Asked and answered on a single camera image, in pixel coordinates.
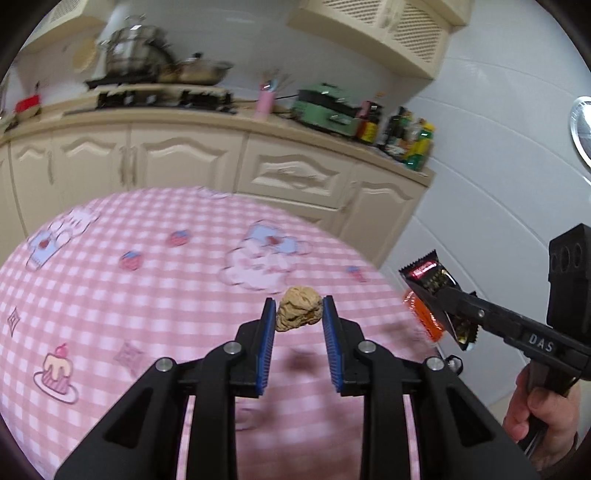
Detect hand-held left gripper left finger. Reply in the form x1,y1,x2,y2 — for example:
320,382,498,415
54,298,277,480

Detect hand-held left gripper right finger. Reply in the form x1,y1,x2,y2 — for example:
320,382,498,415
322,295,541,480

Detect orange wrapper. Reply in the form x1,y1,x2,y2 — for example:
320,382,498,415
401,290,446,343

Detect black red snack wrapper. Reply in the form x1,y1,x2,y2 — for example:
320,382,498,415
398,250,478,352

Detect brown paper ball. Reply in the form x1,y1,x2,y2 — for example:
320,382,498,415
276,286,323,332

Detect person's right hand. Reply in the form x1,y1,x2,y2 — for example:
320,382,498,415
502,369,580,450

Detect pink checked tablecloth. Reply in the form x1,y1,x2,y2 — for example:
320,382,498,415
0,186,428,480

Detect green bottle yellow cap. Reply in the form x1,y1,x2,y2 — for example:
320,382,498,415
405,122,435,171

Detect clear oil bottle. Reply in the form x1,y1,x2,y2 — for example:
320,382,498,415
402,117,424,162

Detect dark green oil bottle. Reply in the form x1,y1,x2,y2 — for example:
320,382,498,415
390,113,413,158

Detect dark glass bottle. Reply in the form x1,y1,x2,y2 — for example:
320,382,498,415
381,107,404,153

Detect beige kitchen countertop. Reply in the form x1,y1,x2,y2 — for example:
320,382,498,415
0,95,437,185

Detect green electric cooker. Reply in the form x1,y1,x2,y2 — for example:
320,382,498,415
292,83,363,137

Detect pink utensil cup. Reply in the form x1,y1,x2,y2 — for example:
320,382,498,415
256,90,275,121

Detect bundle of chopsticks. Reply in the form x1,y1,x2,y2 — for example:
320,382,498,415
261,69,296,93

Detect black gas stove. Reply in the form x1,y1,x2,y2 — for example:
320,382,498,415
65,88,238,115

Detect steel frying pan with lid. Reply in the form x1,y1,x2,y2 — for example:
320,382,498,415
157,53,234,86

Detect black induction cooker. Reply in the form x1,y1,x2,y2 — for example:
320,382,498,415
85,74,162,88

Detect steel steamer pot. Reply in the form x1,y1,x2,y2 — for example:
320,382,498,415
98,16,176,77

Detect cream round strainer basket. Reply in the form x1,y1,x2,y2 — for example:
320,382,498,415
74,39,100,72

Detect white round wall fixture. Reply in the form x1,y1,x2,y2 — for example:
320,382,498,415
569,96,591,169

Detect cream upper wall cabinets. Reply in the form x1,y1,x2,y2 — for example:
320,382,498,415
288,0,476,80

